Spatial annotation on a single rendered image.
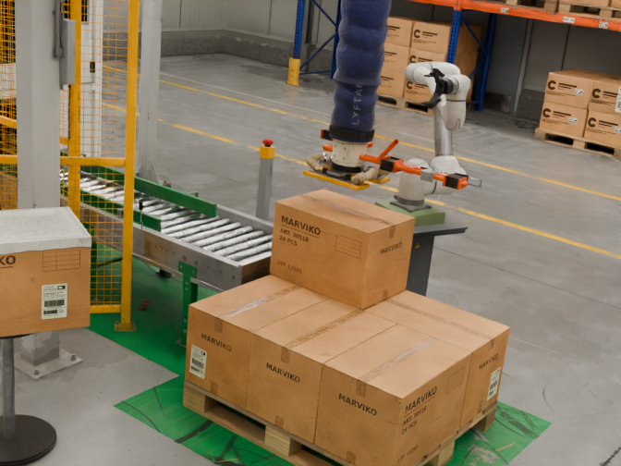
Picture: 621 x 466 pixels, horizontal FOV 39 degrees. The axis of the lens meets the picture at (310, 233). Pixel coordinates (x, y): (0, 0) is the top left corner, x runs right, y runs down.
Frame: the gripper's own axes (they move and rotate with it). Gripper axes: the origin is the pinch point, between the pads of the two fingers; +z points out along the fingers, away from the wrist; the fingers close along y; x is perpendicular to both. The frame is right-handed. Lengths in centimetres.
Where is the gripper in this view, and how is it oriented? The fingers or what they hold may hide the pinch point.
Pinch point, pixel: (425, 90)
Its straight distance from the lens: 440.4
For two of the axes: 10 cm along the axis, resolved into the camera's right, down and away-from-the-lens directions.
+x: -7.9, -2.6, 5.5
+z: -6.0, 2.1, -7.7
